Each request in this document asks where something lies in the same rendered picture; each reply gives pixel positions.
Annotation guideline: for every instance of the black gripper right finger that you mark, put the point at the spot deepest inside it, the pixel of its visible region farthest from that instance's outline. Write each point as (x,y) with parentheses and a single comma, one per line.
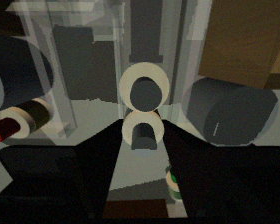
(199,167)

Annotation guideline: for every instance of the green jar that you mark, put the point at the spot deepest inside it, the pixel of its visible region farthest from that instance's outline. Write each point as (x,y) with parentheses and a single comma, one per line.
(173,186)

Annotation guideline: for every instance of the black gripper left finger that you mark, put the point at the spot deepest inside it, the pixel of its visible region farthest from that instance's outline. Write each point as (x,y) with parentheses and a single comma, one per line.
(91,164)

